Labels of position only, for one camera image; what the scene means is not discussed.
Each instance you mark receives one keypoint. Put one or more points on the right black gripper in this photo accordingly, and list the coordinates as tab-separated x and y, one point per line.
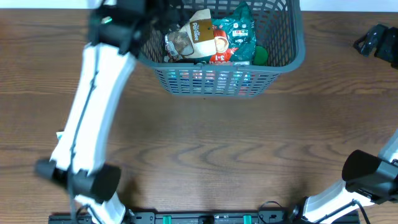
385	50

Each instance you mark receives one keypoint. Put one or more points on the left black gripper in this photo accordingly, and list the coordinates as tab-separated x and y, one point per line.
173	22

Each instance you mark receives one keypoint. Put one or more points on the Pantree cookie pouch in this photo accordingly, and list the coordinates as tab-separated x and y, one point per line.
194	40

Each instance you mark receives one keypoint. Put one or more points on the Kleenex tissue multipack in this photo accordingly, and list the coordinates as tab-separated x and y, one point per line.
218	79

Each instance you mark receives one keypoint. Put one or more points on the green Nescafe coffee bag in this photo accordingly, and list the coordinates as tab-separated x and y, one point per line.
235	38

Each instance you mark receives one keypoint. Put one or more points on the small green packet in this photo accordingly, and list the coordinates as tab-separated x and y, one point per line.
260	56

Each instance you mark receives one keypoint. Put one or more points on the small white-green sachet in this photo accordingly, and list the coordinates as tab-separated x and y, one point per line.
59	135

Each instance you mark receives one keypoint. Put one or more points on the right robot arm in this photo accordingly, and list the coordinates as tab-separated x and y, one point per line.
366	179

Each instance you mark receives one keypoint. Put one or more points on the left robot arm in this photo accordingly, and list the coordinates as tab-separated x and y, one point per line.
116	33

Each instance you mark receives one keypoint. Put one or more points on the grey plastic mesh basket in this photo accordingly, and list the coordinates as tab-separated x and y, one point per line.
278	28

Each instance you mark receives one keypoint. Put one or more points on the black aluminium rail base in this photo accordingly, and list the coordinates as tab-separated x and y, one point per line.
268	215

